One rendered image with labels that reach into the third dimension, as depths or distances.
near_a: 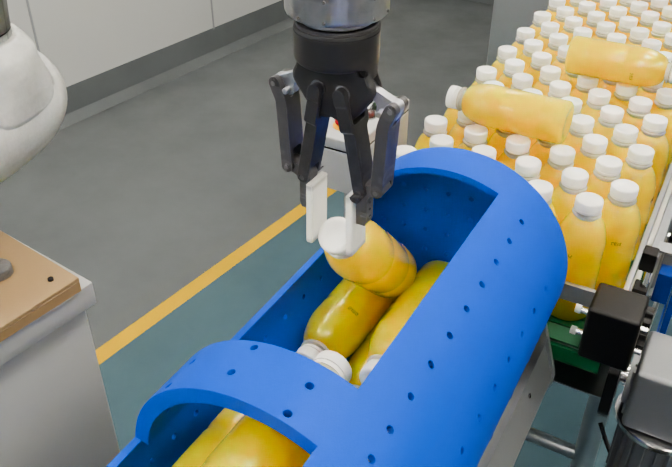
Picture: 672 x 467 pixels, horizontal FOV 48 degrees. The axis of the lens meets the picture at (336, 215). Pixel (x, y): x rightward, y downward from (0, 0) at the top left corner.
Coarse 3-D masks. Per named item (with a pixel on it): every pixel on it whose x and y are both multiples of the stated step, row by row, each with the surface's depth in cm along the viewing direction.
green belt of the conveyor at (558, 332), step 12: (552, 324) 114; (564, 324) 114; (576, 324) 114; (552, 336) 113; (564, 336) 113; (576, 336) 112; (552, 348) 114; (564, 348) 112; (564, 360) 114; (576, 360) 112; (588, 360) 111
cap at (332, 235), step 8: (328, 224) 76; (336, 224) 76; (344, 224) 76; (320, 232) 76; (328, 232) 76; (336, 232) 76; (344, 232) 76; (320, 240) 76; (328, 240) 76; (336, 240) 76; (344, 240) 75; (328, 248) 76; (336, 248) 75; (344, 248) 75
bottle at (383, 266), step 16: (368, 224) 80; (368, 240) 78; (384, 240) 80; (336, 256) 77; (352, 256) 78; (368, 256) 78; (384, 256) 80; (400, 256) 86; (336, 272) 81; (352, 272) 79; (368, 272) 80; (384, 272) 82; (400, 272) 87; (416, 272) 92; (368, 288) 86; (384, 288) 87; (400, 288) 90
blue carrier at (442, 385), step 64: (448, 192) 96; (512, 192) 86; (320, 256) 93; (448, 256) 100; (512, 256) 80; (256, 320) 83; (448, 320) 69; (512, 320) 76; (192, 384) 61; (256, 384) 59; (320, 384) 60; (384, 384) 62; (448, 384) 66; (512, 384) 77; (128, 448) 69; (320, 448) 56; (384, 448) 58; (448, 448) 64
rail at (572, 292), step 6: (570, 282) 110; (564, 288) 110; (570, 288) 110; (576, 288) 109; (582, 288) 109; (588, 288) 109; (564, 294) 111; (570, 294) 110; (576, 294) 110; (582, 294) 109; (588, 294) 109; (570, 300) 111; (576, 300) 110; (582, 300) 110; (588, 300) 109; (588, 306) 110
